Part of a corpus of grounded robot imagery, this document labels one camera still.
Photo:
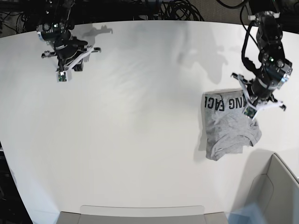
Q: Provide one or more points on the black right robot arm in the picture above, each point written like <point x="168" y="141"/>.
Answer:
<point x="55" y="30"/>

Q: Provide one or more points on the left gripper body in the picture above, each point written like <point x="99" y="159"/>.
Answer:
<point x="258" y="96"/>

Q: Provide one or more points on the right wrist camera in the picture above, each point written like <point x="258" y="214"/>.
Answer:
<point x="63" y="76"/>

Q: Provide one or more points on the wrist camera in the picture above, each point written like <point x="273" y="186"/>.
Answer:
<point x="250" y="112"/>
<point x="63" y="76"/>

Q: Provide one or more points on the grey bin at bottom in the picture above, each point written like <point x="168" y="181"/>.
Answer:
<point x="124" y="215"/>

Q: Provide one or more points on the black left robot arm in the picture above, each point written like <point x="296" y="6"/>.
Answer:
<point x="275" y="69"/>

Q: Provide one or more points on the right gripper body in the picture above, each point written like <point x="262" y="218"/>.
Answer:
<point x="67" y="55"/>

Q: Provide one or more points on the blue translucent plastic sheet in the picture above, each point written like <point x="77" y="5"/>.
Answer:
<point x="245" y="212"/>

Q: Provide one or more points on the grey bin at right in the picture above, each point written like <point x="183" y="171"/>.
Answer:
<point x="274" y="196"/>

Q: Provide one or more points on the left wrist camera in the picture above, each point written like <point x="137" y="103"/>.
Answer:
<point x="250" y="112"/>

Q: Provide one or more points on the grey T-shirt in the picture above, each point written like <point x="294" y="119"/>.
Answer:
<point x="227" y="129"/>

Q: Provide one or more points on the grey bin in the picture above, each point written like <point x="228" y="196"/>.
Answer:
<point x="124" y="215"/>
<point x="274" y="196"/>

